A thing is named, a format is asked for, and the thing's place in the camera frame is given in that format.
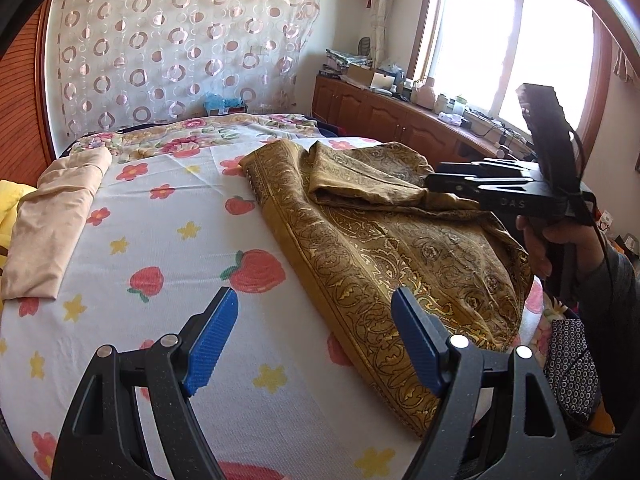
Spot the white plastic jug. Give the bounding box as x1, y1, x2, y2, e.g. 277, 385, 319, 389
413, 77, 436, 110

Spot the floral blanket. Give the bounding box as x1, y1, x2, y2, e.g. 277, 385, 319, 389
64, 112, 347, 162

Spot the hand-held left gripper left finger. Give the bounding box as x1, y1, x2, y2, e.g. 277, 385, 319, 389
51, 287, 239, 480

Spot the sheer circle pattern curtain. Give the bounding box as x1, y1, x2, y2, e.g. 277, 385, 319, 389
47, 0, 322, 139

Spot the beige folded garment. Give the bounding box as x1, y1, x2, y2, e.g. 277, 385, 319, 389
0, 147, 114, 302

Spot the golden patterned shirt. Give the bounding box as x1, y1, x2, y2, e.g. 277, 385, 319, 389
239, 138, 534, 439

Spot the dark dotted cloth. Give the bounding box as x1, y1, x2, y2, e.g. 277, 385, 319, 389
542, 317, 602, 419

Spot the wooden cabinet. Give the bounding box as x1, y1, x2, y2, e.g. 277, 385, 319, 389
312, 74, 542, 162

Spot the fruit print bed sheet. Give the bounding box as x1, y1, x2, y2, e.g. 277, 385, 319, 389
0, 136, 551, 480

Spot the cardboard box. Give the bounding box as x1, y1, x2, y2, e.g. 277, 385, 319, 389
339, 63, 397, 92

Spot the blue tissue box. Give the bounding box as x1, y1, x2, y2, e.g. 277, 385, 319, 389
202, 92, 249, 116

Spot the person's right forearm grey sleeve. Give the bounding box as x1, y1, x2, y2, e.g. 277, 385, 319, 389
575, 246, 640, 433

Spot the brown slatted wardrobe door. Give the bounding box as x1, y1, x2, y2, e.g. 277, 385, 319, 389
0, 7, 57, 184

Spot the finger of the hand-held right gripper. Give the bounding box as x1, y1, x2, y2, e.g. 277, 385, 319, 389
469, 158, 541, 179
424, 172, 532, 196

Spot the yellow plush toy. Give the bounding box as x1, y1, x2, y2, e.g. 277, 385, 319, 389
0, 179, 39, 263

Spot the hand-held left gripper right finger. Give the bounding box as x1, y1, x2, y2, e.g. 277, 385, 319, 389
391, 287, 574, 480

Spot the stack of folded cloths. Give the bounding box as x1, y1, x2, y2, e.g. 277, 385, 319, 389
323, 48, 374, 72

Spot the cream window curtain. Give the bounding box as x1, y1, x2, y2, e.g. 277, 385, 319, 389
367, 0, 401, 69

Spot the person's right hand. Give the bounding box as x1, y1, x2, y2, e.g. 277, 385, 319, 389
514, 215, 606, 277

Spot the window with wooden frame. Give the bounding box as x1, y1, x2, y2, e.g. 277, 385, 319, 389
406, 0, 614, 157

